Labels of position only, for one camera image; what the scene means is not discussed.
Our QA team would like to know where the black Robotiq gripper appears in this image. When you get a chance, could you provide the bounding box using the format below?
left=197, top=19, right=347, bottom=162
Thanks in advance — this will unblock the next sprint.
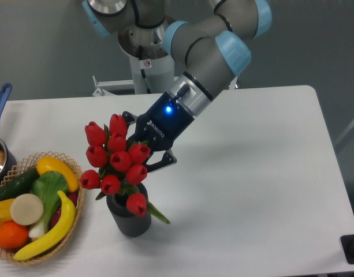
left=121, top=92, right=194, bottom=173

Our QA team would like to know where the red tulip bouquet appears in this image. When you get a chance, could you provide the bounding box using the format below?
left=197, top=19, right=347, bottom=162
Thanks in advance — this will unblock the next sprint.
left=80, top=114, right=170, bottom=224

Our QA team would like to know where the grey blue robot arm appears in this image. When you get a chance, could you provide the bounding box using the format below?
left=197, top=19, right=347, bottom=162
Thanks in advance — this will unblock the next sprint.
left=82, top=1, right=272, bottom=172

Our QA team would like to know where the dark grey ribbed vase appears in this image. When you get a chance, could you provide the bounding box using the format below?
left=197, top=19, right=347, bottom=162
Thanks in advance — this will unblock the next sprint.
left=106, top=193, right=151, bottom=237

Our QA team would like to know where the dark red vegetable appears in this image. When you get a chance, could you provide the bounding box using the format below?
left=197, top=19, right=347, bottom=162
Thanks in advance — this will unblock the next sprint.
left=50, top=192, right=78, bottom=229

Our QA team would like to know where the green bok choy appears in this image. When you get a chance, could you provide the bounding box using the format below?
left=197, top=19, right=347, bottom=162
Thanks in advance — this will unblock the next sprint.
left=29, top=171, right=68, bottom=240

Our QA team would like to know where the yellow banana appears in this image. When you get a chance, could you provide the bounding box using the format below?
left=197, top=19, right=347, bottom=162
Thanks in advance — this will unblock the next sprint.
left=13, top=190, right=76, bottom=261

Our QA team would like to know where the woven wicker basket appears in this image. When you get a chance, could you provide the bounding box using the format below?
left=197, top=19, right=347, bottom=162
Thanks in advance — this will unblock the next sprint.
left=0, top=151, right=85, bottom=266

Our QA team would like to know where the green cucumber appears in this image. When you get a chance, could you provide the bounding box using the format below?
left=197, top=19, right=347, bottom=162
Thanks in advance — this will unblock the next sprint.
left=0, top=167, right=40, bottom=201

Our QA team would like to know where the beige round slice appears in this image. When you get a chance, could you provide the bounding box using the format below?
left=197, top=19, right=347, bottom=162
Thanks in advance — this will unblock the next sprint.
left=10, top=193, right=44, bottom=226

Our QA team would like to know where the yellow bell pepper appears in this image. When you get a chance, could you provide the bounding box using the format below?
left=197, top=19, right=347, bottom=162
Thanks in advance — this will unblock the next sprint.
left=0, top=199, right=14, bottom=225

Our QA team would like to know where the orange fruit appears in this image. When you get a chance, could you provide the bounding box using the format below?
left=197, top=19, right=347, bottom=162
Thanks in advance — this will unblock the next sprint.
left=0, top=221, right=28, bottom=249

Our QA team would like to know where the black device at table edge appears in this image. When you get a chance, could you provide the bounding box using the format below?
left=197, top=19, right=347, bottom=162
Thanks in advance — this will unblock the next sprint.
left=340, top=234, right=354, bottom=264

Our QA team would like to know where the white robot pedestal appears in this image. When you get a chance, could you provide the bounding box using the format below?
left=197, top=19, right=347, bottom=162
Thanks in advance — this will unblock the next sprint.
left=91, top=16, right=183, bottom=98

